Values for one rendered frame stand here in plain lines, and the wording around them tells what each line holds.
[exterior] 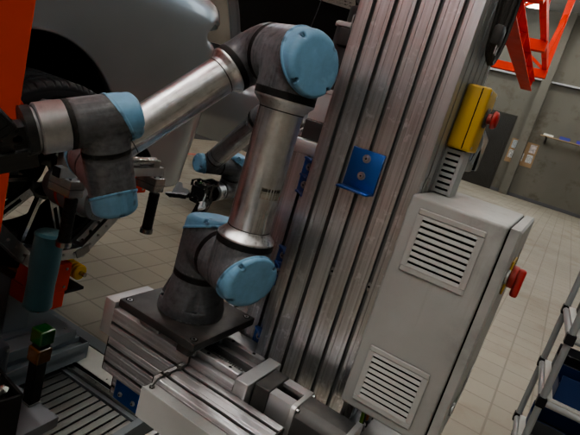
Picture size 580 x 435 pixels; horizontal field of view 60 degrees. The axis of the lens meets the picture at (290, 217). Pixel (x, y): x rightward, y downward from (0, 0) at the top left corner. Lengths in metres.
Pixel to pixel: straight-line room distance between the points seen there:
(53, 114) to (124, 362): 0.69
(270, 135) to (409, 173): 0.31
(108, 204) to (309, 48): 0.42
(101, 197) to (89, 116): 0.13
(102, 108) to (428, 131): 0.60
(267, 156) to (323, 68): 0.18
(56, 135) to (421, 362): 0.76
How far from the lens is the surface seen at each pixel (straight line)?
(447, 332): 1.02
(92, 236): 1.97
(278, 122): 0.92
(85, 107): 0.79
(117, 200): 0.83
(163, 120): 0.96
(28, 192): 1.87
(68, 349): 2.21
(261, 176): 0.93
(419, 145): 1.04
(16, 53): 1.24
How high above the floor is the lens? 1.35
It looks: 14 degrees down
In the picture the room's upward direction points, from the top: 16 degrees clockwise
